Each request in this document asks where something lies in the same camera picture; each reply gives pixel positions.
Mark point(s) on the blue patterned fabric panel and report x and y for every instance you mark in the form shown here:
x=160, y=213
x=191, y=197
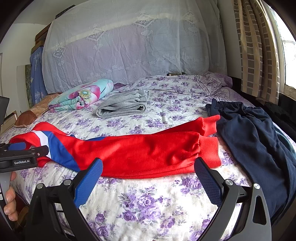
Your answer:
x=37, y=86

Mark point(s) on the brown orange pillow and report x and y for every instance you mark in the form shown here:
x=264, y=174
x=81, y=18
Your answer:
x=29, y=116

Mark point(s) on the floral turquoise pink folded quilt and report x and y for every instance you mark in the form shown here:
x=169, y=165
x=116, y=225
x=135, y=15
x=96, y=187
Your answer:
x=82, y=96

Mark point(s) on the brown checkered curtain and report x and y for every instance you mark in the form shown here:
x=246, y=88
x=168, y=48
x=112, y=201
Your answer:
x=260, y=68

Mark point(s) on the person's left hand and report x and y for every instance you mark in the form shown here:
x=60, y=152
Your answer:
x=10, y=208

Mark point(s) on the purple floral bed sheet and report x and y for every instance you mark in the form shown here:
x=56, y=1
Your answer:
x=167, y=208

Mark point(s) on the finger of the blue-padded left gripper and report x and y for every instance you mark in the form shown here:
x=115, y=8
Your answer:
x=17, y=146

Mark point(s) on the red pants with striped waistband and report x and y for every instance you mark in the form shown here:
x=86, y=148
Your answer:
x=169, y=152

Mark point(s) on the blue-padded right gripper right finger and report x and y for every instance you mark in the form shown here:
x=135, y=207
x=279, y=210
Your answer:
x=253, y=222

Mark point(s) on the navy blue pants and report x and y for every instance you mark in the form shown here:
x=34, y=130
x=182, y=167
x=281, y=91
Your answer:
x=254, y=143

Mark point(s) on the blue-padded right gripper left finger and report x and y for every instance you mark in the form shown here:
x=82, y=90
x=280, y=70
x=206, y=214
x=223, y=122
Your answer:
x=43, y=221

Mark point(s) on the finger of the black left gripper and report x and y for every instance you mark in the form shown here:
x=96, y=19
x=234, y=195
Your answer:
x=41, y=151

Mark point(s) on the folded grey pants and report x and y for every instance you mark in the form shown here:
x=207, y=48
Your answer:
x=122, y=104

